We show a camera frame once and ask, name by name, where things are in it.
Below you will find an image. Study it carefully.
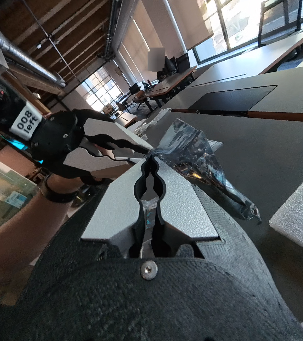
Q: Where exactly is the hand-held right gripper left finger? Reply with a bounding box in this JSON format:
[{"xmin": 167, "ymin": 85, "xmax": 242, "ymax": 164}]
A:
[{"xmin": 81, "ymin": 158, "xmax": 149, "ymax": 251}]

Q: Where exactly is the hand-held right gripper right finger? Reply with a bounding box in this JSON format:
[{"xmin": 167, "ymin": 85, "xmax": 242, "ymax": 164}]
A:
[{"xmin": 153, "ymin": 158, "xmax": 220, "ymax": 251}]

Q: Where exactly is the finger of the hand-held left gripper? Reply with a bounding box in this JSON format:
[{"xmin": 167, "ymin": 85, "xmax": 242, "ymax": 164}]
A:
[
  {"xmin": 83, "ymin": 119, "xmax": 156, "ymax": 155},
  {"xmin": 64, "ymin": 142, "xmax": 143, "ymax": 179}
]

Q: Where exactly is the dark parts bag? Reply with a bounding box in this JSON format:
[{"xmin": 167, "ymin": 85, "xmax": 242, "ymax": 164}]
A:
[{"xmin": 147, "ymin": 119, "xmax": 262, "ymax": 222}]

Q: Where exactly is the person's left forearm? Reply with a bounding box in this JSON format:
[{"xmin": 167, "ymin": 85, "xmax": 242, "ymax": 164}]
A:
[{"xmin": 0, "ymin": 184, "xmax": 88, "ymax": 291}]

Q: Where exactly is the dark grey desk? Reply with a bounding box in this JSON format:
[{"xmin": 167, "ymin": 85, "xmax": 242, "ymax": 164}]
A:
[
  {"xmin": 163, "ymin": 63, "xmax": 303, "ymax": 121},
  {"xmin": 140, "ymin": 111, "xmax": 303, "ymax": 321}
]

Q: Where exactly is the light grey desk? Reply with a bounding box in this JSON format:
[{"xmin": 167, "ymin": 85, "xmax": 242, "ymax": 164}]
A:
[{"xmin": 191, "ymin": 28, "xmax": 303, "ymax": 86}]

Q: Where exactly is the person's left hand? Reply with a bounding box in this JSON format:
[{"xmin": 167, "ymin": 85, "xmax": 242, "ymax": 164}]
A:
[{"xmin": 52, "ymin": 171, "xmax": 86, "ymax": 193}]

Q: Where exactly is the black wristwatch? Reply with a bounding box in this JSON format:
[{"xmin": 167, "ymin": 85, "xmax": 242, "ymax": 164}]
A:
[{"xmin": 39, "ymin": 173, "xmax": 83, "ymax": 204}]

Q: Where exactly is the white foam tray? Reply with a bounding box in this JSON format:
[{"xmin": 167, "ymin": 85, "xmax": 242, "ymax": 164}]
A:
[{"xmin": 269, "ymin": 162, "xmax": 303, "ymax": 262}]

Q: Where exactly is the black office chair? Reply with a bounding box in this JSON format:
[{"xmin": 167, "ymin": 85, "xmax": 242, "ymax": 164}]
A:
[{"xmin": 258, "ymin": 0, "xmax": 303, "ymax": 46}]

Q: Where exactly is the silver duct pipe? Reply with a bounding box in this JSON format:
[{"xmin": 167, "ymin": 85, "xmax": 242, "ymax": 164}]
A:
[{"xmin": 0, "ymin": 15, "xmax": 67, "ymax": 89}]

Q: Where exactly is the black desk cable flap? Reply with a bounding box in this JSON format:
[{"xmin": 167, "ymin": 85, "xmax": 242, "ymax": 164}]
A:
[{"xmin": 188, "ymin": 84, "xmax": 278, "ymax": 113}]

